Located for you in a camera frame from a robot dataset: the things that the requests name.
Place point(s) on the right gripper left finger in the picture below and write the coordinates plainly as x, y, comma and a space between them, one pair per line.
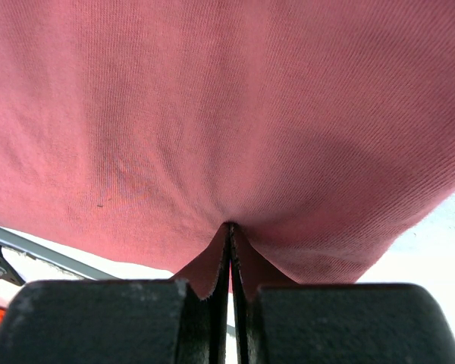
203, 323

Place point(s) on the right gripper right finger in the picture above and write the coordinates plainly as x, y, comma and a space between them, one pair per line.
251, 271

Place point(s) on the red t shirt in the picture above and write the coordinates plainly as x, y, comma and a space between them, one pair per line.
134, 129

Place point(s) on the aluminium table edge rail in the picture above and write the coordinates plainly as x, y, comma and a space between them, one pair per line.
23, 245

